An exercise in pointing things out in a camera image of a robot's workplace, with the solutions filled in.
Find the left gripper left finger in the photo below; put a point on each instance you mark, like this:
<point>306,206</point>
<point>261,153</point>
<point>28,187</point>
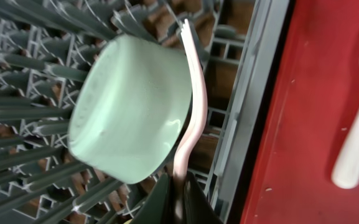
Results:
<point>156,209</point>

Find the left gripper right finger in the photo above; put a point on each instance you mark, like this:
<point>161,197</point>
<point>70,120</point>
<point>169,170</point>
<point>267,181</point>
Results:
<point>197,208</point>

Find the green bowl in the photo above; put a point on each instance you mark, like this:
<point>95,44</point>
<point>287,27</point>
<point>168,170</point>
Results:
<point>131,108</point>

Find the white plastic fork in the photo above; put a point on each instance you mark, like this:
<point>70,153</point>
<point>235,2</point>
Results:
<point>198,116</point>

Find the grey dishwasher rack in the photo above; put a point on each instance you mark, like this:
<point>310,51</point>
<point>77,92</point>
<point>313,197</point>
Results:
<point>47,47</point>

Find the red plastic tray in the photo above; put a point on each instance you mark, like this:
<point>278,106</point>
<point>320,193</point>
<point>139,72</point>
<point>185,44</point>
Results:
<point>315,99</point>

